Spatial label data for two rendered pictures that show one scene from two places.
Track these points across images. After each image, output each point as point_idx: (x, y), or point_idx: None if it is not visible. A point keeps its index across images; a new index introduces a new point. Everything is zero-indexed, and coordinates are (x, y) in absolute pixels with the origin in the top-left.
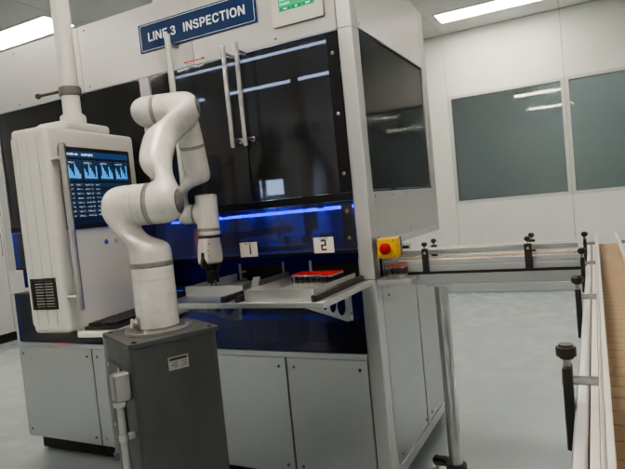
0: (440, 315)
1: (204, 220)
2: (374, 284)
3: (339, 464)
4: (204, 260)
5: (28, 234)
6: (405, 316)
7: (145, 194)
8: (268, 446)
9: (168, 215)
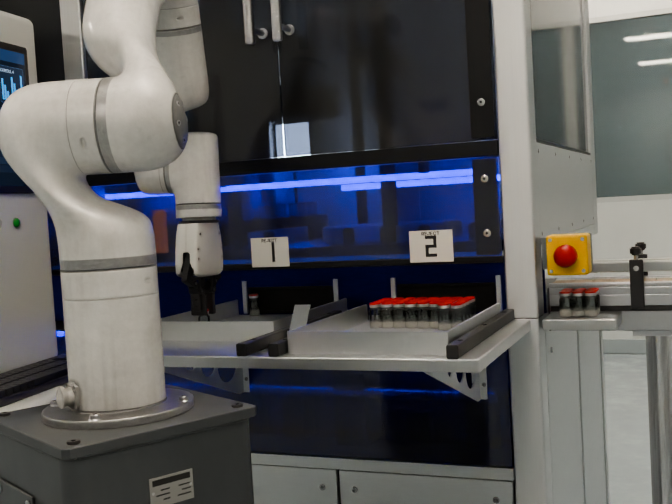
0: (657, 394)
1: (192, 185)
2: (536, 327)
3: None
4: (189, 267)
5: None
6: (567, 394)
7: (106, 101)
8: None
9: (157, 151)
